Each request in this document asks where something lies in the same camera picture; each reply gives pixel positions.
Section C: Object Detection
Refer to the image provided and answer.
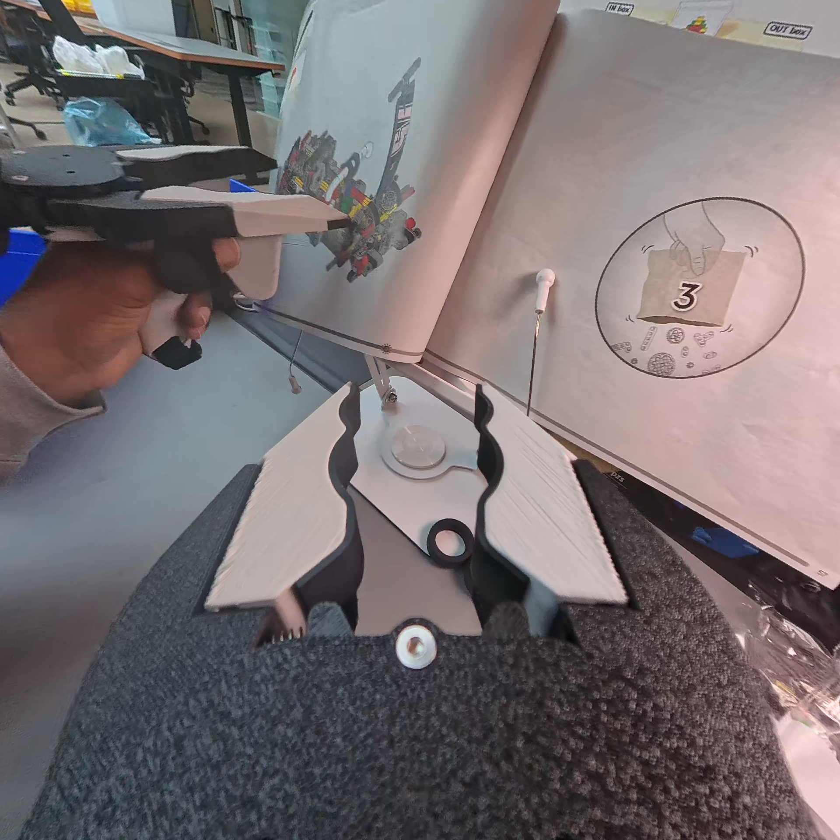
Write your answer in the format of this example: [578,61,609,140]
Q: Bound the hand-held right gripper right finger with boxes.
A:
[472,384,630,632]

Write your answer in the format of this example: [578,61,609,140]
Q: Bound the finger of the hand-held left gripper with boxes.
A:
[138,185,353,299]
[115,146,278,183]

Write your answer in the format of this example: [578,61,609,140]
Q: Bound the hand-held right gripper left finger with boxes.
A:
[205,382,364,636]

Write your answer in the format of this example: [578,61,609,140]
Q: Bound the black rubber tyre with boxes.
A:
[427,518,475,569]

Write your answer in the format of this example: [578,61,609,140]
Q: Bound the instruction booklet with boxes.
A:
[272,0,840,589]

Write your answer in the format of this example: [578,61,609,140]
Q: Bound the person's left hand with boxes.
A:
[0,236,242,408]

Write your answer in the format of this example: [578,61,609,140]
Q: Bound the blue plastic bag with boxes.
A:
[62,97,157,148]

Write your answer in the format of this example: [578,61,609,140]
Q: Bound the white plastic bags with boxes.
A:
[51,36,147,78]

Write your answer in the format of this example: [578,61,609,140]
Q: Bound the white tray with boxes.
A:
[348,354,492,559]

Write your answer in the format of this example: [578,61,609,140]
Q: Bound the black office chair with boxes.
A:
[0,7,67,142]

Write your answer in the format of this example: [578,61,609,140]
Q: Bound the black set box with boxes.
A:
[577,459,840,664]

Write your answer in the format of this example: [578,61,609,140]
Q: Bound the clear bag of toy bricks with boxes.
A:
[731,591,840,840]

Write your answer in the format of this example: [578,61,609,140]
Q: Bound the clear plastic box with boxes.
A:
[676,0,737,34]

